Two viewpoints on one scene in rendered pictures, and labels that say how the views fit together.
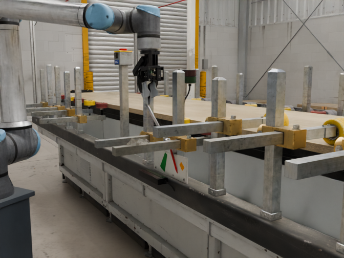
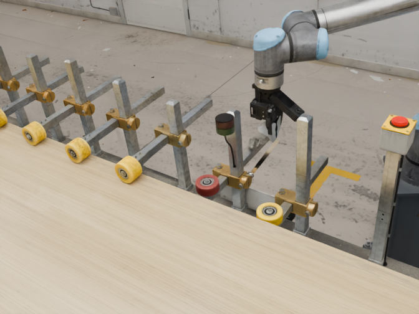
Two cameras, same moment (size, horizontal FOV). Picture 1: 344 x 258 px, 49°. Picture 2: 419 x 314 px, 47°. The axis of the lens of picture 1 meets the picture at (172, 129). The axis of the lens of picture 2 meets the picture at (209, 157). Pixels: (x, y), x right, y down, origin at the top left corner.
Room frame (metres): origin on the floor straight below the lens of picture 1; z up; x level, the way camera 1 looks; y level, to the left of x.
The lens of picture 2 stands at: (2.69, -0.57, 1.93)
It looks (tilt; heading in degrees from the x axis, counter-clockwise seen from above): 36 degrees down; 160
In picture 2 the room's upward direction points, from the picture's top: 6 degrees counter-clockwise
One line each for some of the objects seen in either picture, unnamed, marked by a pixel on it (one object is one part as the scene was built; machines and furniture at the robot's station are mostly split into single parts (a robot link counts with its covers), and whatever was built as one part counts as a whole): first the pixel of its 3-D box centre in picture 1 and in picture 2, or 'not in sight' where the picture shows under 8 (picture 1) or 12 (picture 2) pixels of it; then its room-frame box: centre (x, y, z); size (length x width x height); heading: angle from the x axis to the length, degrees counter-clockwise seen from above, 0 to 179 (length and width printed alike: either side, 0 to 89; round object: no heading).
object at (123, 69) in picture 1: (124, 110); (386, 209); (1.90, 0.24, 0.93); 0.05 x 0.04 x 0.45; 32
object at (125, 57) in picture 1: (123, 58); (397, 135); (1.90, 0.24, 1.18); 0.07 x 0.07 x 0.08; 32
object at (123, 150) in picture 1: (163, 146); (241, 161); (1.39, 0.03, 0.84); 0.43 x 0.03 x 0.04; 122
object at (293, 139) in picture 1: (280, 135); (123, 119); (1.02, -0.30, 0.95); 0.13 x 0.06 x 0.05; 32
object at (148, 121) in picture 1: (148, 113); (303, 180); (1.68, 0.11, 0.93); 0.03 x 0.03 x 0.48; 32
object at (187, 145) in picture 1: (181, 142); (231, 177); (1.45, -0.04, 0.85); 0.13 x 0.06 x 0.05; 32
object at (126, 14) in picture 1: (120, 21); (305, 44); (1.53, 0.20, 1.31); 0.12 x 0.12 x 0.09; 72
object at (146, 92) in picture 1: (147, 93); (270, 126); (1.49, 0.10, 1.04); 0.06 x 0.03 x 0.09; 32
